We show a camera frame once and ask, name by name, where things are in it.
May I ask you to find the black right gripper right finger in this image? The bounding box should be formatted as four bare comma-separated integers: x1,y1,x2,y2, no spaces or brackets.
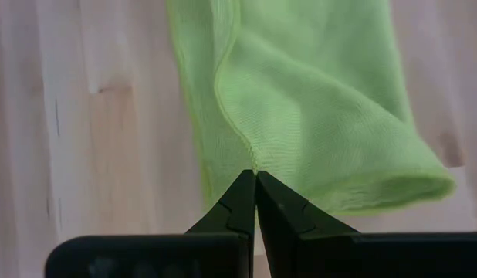
256,171,360,236

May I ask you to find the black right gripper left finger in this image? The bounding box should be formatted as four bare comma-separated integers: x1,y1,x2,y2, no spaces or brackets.
185,168,259,236

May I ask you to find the lime green microfiber towel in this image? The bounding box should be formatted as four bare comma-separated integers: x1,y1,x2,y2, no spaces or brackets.
165,0,457,217

